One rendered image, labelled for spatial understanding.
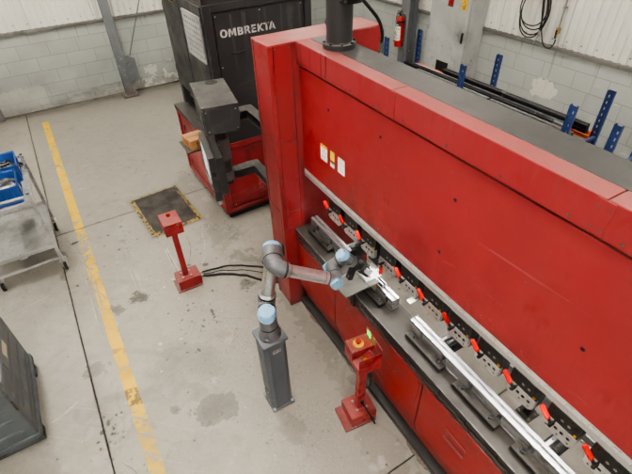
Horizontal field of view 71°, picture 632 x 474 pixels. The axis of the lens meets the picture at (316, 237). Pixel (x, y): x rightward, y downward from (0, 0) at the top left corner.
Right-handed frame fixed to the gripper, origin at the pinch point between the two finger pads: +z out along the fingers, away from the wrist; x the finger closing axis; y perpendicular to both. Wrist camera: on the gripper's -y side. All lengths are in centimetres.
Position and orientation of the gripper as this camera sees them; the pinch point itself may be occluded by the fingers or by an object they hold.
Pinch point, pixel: (366, 274)
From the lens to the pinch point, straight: 296.3
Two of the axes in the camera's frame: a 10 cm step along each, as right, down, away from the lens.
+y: 6.5, -7.5, -1.2
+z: 5.7, 3.8, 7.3
